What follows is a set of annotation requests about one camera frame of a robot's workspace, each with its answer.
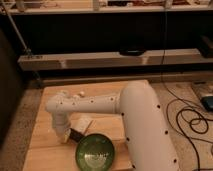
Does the black eraser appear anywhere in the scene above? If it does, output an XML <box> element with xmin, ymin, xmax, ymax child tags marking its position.
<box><xmin>69</xmin><ymin>129</ymin><xmax>84</xmax><ymax>142</ymax></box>

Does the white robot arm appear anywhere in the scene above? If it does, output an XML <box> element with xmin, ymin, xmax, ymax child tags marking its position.
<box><xmin>46</xmin><ymin>80</ymin><xmax>180</xmax><ymax>171</ymax></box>

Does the white rectangular box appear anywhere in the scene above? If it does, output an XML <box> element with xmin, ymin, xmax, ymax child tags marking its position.
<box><xmin>73</xmin><ymin>115</ymin><xmax>93</xmax><ymax>134</ymax></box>

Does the green glass bowl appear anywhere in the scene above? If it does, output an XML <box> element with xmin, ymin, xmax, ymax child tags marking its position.
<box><xmin>75</xmin><ymin>134</ymin><xmax>115</xmax><ymax>171</ymax></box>

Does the white plastic bottle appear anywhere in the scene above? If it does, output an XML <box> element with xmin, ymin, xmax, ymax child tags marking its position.
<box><xmin>59</xmin><ymin>90</ymin><xmax>85</xmax><ymax>98</ymax></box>

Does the metal shelf rack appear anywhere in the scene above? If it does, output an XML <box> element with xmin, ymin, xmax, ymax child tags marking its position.
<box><xmin>0</xmin><ymin>10</ymin><xmax>213</xmax><ymax>78</ymax></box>

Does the black object on shelf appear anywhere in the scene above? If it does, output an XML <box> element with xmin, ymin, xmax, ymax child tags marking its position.
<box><xmin>119</xmin><ymin>50</ymin><xmax>146</xmax><ymax>56</ymax></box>

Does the blue device on floor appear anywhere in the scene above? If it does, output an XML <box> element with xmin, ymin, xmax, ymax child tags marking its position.
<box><xmin>201</xmin><ymin>96</ymin><xmax>213</xmax><ymax>112</ymax></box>

